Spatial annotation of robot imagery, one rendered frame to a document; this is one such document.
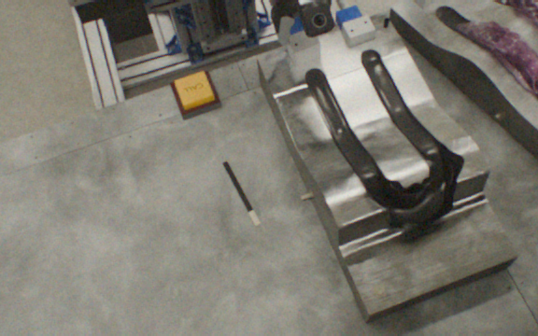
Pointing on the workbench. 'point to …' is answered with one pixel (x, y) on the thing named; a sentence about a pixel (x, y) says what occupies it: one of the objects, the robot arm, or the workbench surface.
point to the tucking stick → (241, 193)
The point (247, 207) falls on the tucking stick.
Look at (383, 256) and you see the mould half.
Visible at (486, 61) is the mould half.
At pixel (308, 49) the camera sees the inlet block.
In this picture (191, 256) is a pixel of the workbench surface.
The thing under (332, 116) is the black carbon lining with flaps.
